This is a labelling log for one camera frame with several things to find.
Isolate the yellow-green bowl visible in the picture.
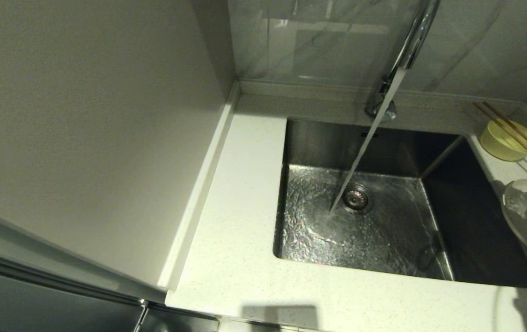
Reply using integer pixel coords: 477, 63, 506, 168
480, 119, 527, 162

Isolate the grey cabinet door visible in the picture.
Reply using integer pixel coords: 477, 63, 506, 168
0, 205, 220, 332

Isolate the wooden chopstick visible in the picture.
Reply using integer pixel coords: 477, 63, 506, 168
482, 101, 527, 169
473, 102, 527, 172

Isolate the chrome faucet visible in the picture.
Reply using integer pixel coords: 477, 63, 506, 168
366, 0, 443, 122

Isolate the white counter upstand strip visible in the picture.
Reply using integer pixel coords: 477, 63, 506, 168
157, 81, 242, 292

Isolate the round metal drain strainer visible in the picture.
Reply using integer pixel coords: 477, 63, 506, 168
339, 183, 374, 214

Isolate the stainless steel sink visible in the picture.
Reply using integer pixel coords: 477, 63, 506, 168
272, 118, 527, 290

